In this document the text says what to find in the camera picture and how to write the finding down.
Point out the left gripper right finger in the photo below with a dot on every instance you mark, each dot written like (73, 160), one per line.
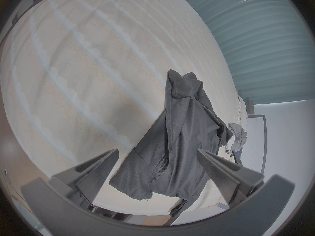
(221, 176)

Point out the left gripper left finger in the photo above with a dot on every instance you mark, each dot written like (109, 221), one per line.
(96, 173)

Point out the black T-shirt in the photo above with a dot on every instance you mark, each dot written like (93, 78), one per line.
(177, 144)

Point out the pile of clothes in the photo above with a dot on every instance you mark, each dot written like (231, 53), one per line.
(237, 136)

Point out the bed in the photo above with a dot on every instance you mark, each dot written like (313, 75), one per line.
(86, 70)

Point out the white printed pillow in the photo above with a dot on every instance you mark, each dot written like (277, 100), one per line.
(242, 109)

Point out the grey bedside table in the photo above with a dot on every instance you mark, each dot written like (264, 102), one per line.
(249, 106)

